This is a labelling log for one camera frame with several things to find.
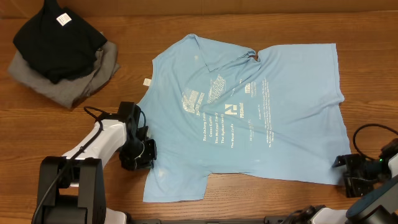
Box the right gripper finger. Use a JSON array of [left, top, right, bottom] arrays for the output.
[[343, 177, 378, 198], [332, 154, 361, 170]]

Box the light blue printed t-shirt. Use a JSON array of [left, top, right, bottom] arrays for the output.
[[139, 34, 350, 202]]

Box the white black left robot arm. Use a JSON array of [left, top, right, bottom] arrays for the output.
[[32, 113, 156, 223]]

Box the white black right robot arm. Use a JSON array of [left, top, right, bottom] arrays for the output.
[[277, 139, 397, 224]]

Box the folded grey t-shirt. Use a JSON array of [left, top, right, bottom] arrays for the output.
[[8, 41, 119, 109]]

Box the folded black t-shirt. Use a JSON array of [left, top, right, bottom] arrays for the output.
[[13, 0, 107, 84]]

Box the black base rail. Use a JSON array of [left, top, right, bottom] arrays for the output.
[[127, 216, 287, 224]]

